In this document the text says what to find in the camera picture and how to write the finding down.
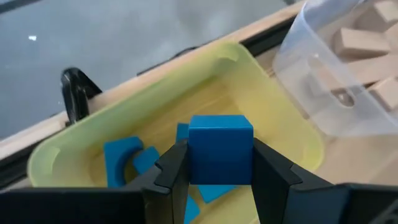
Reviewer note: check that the blue long block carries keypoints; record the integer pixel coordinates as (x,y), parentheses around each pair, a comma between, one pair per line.
(182,133)
(214,191)

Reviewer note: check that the blue arch block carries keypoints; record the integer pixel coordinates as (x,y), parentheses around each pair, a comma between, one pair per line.
(113,155)

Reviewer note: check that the clear plastic bin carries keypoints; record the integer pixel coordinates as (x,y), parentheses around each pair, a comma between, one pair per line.
(298,62)

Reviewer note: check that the long wood block with mark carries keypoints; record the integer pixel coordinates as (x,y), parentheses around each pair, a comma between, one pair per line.
(370,71)

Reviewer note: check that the blue cube block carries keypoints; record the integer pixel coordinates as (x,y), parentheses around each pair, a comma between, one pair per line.
(146,158)
(220,149)

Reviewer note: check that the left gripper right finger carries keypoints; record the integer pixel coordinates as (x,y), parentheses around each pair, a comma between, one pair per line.
(270,193)

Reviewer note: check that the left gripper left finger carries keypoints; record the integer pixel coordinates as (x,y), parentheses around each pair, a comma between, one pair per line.
(169,193)

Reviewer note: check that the yellow translucent plastic bin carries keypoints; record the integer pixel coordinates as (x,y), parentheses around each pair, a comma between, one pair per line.
(248,93)

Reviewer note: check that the wood cube block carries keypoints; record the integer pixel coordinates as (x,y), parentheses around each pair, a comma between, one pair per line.
(385,11)
(385,95)

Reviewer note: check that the black table clamp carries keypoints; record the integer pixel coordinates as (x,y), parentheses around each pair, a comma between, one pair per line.
(74,93)

